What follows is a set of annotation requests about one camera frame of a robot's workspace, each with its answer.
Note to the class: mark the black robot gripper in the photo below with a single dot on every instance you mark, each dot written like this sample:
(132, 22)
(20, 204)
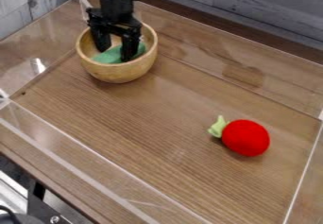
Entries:
(113, 18)

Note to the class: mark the green rectangular block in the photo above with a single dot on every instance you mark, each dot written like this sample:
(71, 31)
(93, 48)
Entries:
(111, 56)

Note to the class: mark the light wooden bowl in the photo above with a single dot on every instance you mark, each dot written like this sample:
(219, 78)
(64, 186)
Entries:
(123, 71)

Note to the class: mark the clear acrylic tray walls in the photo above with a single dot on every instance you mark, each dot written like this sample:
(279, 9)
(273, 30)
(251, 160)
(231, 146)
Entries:
(124, 150)

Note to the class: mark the red plush strawberry toy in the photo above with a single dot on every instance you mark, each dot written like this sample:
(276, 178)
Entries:
(244, 136)

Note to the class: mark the black metal table leg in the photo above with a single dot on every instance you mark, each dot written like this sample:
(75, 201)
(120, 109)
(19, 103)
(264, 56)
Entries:
(39, 209)

